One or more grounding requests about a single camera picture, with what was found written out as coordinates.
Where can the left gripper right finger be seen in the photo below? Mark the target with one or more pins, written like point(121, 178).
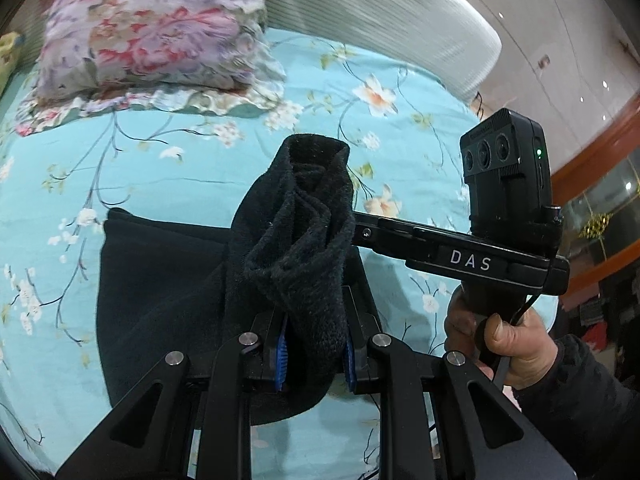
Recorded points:
point(389, 368)

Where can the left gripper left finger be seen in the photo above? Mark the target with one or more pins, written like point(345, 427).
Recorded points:
point(242, 368)

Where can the black fleece pants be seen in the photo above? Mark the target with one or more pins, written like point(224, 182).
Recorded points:
point(178, 287)

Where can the person right hand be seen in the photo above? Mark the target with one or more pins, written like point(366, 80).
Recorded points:
point(531, 350)

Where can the wooden glass display cabinet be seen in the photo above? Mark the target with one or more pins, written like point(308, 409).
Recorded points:
point(599, 194)

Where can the person right black sleeve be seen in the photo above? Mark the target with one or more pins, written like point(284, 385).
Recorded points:
point(586, 414)

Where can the light blue floral bedsheet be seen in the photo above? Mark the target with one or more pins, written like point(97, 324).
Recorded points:
point(403, 129)

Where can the striped beige headboard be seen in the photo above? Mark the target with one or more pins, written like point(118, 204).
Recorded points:
point(448, 37)

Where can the floral purple pink pillow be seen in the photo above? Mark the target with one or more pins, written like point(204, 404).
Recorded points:
point(91, 57)

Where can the yellow cartoon bolster pillow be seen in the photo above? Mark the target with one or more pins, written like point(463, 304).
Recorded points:
point(10, 52)

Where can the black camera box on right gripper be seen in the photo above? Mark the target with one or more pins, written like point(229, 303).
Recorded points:
point(506, 168)

